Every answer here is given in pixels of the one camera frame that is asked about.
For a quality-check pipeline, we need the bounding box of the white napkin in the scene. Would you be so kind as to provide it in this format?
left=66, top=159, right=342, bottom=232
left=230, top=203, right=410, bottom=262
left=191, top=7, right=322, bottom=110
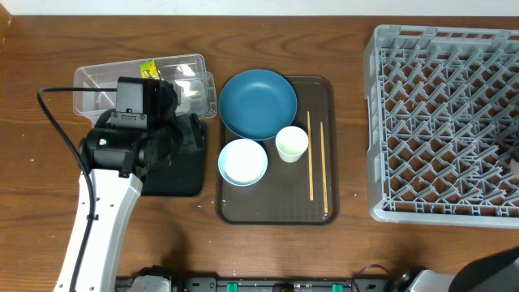
left=173, top=64, right=205, bottom=115

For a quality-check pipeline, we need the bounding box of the green snack wrapper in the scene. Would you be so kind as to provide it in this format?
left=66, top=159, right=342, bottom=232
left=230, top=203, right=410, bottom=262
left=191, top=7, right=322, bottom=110
left=139, top=59, right=161, bottom=79

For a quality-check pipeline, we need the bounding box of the light blue rice bowl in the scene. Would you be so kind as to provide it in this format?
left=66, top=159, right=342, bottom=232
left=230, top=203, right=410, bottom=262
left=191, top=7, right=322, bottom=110
left=217, top=139, right=268, bottom=187

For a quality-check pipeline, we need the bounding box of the blue plate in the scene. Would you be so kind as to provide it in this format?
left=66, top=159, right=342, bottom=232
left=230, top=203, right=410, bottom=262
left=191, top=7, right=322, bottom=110
left=218, top=69, right=298, bottom=140

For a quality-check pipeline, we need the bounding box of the white cup green inside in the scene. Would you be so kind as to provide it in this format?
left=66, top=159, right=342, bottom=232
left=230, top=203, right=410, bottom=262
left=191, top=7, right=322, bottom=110
left=275, top=126, right=309, bottom=163

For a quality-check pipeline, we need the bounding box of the white cup pink inside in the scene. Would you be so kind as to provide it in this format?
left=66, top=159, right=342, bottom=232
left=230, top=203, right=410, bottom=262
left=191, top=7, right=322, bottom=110
left=510, top=159, right=519, bottom=178

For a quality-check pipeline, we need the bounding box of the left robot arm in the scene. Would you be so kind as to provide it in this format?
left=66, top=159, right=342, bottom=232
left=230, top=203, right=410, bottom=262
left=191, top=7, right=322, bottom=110
left=55, top=77, right=207, bottom=291

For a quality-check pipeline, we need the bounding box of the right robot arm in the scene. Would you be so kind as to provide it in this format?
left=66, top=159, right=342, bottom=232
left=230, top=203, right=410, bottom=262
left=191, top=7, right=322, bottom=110
left=386, top=247, right=518, bottom=292

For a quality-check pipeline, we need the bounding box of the black waste tray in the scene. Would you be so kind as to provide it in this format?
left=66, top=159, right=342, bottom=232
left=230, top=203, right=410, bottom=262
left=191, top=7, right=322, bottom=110
left=139, top=121, right=208, bottom=198

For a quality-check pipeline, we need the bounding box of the grey dishwasher rack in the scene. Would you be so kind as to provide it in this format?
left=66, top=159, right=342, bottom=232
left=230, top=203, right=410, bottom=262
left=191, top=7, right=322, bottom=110
left=363, top=24, right=518, bottom=229

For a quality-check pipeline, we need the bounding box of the clear plastic bin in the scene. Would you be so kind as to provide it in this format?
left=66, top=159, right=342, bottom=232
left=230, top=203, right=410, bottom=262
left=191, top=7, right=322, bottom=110
left=73, top=54, right=217, bottom=123

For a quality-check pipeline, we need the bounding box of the brown serving tray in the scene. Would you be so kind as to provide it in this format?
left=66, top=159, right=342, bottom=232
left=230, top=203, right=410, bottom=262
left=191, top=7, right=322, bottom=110
left=217, top=75, right=339, bottom=225

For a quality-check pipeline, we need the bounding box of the left wooden chopstick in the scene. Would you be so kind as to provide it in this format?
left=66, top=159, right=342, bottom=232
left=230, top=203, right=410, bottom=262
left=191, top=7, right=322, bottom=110
left=307, top=111, right=314, bottom=201

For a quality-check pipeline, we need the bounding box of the wooden chopstick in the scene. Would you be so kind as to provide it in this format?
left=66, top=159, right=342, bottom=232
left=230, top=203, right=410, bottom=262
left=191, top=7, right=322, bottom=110
left=320, top=122, right=328, bottom=216
left=307, top=111, right=314, bottom=201

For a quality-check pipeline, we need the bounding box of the right wooden chopstick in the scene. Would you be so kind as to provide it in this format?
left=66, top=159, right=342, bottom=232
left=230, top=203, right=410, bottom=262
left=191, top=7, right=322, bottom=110
left=320, top=122, right=328, bottom=216

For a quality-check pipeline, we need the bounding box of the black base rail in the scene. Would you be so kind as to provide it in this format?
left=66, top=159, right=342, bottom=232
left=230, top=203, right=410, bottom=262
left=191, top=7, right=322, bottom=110
left=114, top=265, right=392, bottom=292

